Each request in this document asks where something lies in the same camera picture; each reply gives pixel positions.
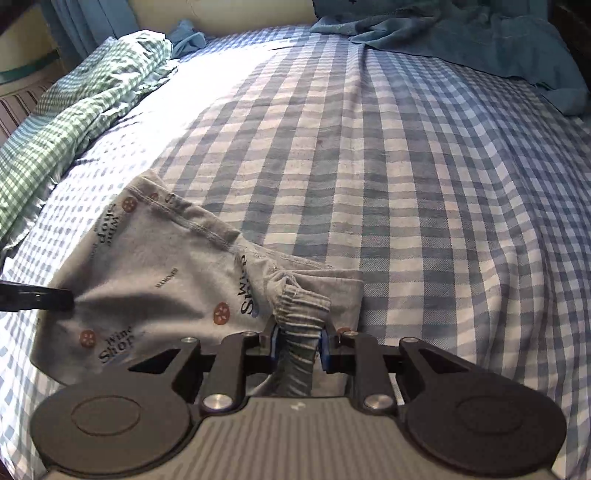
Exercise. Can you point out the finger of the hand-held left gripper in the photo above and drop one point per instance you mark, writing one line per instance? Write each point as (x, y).
(41, 297)

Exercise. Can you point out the green checkered cloth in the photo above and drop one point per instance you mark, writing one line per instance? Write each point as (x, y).
(87, 106)

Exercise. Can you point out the cream headboard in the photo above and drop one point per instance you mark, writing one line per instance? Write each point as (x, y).
(221, 14)

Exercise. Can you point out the small blue cloth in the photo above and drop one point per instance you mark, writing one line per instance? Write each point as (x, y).
(187, 39)

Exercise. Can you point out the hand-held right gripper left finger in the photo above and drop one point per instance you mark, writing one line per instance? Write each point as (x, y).
(275, 345)

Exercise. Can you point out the teal star-print pillow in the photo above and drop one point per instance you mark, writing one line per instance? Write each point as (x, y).
(369, 7)

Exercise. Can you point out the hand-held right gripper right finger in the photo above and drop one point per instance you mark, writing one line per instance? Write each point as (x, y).
(326, 348)

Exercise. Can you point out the blue checkered bed sheet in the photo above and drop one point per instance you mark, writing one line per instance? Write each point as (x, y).
(392, 184)

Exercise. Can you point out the blue curtain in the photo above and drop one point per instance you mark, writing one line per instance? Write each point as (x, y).
(74, 27)

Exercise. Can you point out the grey printed pants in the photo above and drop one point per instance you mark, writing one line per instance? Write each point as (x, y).
(175, 258)

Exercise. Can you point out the teal wrinkled cloth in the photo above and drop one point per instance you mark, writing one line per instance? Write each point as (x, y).
(485, 41)

